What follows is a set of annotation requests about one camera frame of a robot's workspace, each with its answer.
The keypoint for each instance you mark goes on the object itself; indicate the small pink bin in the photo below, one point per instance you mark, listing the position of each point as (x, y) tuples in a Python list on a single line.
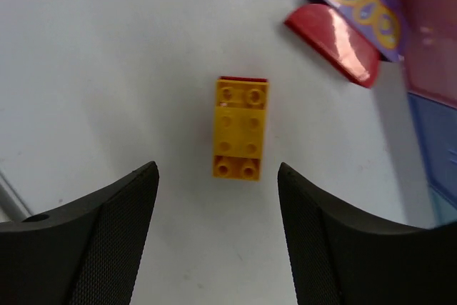
[(430, 53)]

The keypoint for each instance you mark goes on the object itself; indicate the red curved lego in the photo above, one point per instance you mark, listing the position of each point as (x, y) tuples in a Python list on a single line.
[(243, 79)]

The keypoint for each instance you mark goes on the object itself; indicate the light blue right bin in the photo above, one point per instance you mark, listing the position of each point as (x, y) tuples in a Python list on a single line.
[(444, 212)]

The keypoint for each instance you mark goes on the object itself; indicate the purple butterfly lego on red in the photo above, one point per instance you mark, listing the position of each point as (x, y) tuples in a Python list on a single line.
[(379, 21)]

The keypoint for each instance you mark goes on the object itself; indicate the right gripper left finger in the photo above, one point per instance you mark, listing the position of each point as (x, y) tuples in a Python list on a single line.
[(87, 251)]

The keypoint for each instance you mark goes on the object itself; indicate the dark blue bin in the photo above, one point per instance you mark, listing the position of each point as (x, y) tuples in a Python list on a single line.
[(436, 129)]

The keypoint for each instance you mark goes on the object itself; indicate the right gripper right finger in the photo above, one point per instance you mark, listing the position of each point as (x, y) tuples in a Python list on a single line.
[(340, 254)]

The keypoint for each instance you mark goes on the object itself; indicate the red lego brick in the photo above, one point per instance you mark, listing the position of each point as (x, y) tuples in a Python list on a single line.
[(328, 33)]

